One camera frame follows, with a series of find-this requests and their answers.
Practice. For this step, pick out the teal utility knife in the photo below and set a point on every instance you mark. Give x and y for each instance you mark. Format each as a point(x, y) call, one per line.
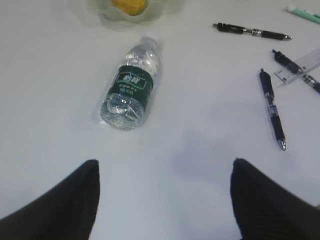
point(302, 13)

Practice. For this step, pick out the black pen upper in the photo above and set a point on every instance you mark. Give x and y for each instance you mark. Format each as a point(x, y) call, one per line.
point(240, 30)

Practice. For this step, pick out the clear water bottle green label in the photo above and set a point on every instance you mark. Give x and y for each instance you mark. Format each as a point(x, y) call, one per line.
point(126, 101)

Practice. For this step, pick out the black pen across ruler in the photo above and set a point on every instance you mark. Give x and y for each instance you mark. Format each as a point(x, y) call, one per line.
point(297, 67)

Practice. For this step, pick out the yellow pear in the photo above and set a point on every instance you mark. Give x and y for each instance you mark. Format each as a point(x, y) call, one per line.
point(130, 7)

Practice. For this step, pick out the black pen lower left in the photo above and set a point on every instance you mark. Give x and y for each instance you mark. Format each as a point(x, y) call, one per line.
point(268, 92)

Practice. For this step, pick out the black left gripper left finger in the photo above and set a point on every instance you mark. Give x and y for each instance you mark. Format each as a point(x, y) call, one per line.
point(65, 212)

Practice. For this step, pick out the clear plastic ruler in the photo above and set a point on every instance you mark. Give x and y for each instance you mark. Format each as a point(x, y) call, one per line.
point(300, 66)

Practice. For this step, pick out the green wavy glass plate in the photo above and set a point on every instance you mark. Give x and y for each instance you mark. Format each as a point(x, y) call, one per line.
point(153, 10)

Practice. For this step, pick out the black pen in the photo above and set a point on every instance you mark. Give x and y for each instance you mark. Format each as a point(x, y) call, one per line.
point(268, 92)
point(240, 30)

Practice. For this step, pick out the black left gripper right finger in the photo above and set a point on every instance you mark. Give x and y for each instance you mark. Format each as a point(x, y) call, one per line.
point(264, 210)

